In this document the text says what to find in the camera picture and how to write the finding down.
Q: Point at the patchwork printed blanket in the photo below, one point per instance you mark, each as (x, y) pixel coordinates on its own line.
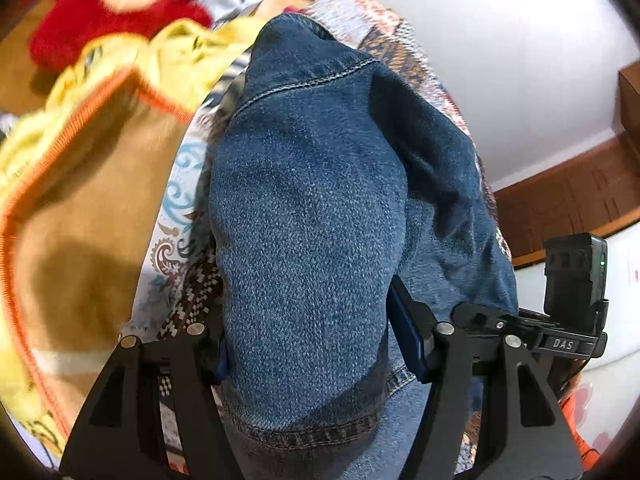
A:
(172, 260)

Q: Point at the blue denim jacket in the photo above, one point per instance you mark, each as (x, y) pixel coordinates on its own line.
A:
(310, 220)

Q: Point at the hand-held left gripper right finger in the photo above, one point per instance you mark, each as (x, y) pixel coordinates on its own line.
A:
(407, 330)

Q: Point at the red plush toy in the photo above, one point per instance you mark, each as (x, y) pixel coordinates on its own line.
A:
(115, 5)

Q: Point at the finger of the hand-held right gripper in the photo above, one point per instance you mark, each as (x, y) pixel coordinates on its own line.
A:
(487, 320)

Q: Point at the yellow blanket with orange trim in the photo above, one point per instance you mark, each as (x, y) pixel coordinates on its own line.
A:
(85, 200)

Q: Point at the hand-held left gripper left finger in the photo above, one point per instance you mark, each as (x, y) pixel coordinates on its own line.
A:
(200, 360)

